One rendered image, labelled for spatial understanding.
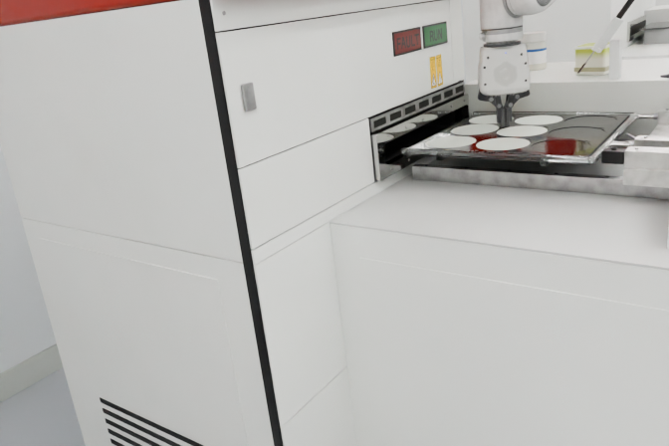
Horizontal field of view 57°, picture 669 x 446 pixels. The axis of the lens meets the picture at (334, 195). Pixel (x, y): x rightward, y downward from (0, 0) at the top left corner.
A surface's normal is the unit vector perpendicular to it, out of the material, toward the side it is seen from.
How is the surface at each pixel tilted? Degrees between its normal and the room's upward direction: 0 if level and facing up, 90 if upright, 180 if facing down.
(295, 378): 90
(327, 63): 90
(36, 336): 90
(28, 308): 90
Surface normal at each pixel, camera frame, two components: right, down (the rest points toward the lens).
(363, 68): 0.81, 0.08
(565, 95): -0.57, 0.30
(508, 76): -0.07, 0.30
